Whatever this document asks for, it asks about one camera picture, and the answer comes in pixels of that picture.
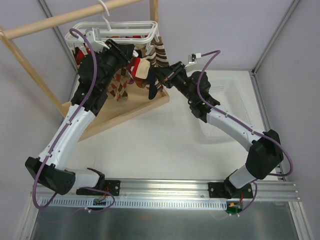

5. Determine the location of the dark navy sock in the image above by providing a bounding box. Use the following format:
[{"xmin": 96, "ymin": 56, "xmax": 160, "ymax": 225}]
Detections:
[{"xmin": 147, "ymin": 73, "xmax": 164, "ymax": 100}]

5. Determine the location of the red white striped sock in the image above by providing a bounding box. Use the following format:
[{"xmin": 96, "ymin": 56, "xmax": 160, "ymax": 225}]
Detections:
[{"xmin": 127, "ymin": 57, "xmax": 151, "ymax": 80}]

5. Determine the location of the white plastic clip hanger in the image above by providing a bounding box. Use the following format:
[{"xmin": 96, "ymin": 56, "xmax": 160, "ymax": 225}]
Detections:
[{"xmin": 73, "ymin": 0, "xmax": 160, "ymax": 45}]

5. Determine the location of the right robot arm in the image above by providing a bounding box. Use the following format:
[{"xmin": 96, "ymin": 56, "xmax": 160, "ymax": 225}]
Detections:
[{"xmin": 150, "ymin": 62, "xmax": 284, "ymax": 199}]

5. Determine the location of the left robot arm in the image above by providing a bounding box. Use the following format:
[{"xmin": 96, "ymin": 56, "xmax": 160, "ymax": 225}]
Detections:
[{"xmin": 25, "ymin": 40, "xmax": 135, "ymax": 195}]

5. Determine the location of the brown white striped sock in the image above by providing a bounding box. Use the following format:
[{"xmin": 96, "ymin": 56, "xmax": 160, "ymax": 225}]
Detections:
[{"xmin": 139, "ymin": 36, "xmax": 170, "ymax": 68}]

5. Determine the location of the beige argyle sock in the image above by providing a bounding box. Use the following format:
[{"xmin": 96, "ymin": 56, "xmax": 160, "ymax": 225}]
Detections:
[{"xmin": 107, "ymin": 68, "xmax": 134, "ymax": 103}]

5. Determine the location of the white plastic basket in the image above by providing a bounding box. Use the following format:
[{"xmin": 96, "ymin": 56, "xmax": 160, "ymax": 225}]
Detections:
[{"xmin": 192, "ymin": 77, "xmax": 256, "ymax": 144}]

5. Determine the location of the wooden drying rack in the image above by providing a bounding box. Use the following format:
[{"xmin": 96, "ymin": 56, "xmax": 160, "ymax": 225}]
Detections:
[{"xmin": 0, "ymin": 0, "xmax": 170, "ymax": 144}]

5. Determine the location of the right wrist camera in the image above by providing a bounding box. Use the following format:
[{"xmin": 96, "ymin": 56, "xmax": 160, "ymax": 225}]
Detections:
[{"xmin": 185, "ymin": 52, "xmax": 202, "ymax": 70}]

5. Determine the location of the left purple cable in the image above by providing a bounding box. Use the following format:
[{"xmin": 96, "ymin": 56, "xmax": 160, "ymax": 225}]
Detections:
[{"xmin": 32, "ymin": 28, "xmax": 116, "ymax": 213}]

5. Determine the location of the purple cable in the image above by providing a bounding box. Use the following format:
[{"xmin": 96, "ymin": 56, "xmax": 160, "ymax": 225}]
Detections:
[
  {"xmin": 32, "ymin": 28, "xmax": 116, "ymax": 213},
  {"xmin": 197, "ymin": 50, "xmax": 295, "ymax": 218}
]

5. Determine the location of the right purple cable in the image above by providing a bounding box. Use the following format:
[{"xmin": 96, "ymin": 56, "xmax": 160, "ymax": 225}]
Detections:
[{"xmin": 197, "ymin": 50, "xmax": 295, "ymax": 218}]

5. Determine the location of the aluminium mounting rail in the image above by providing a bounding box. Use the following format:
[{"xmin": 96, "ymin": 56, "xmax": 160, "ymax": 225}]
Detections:
[{"xmin": 36, "ymin": 179, "xmax": 301, "ymax": 211}]

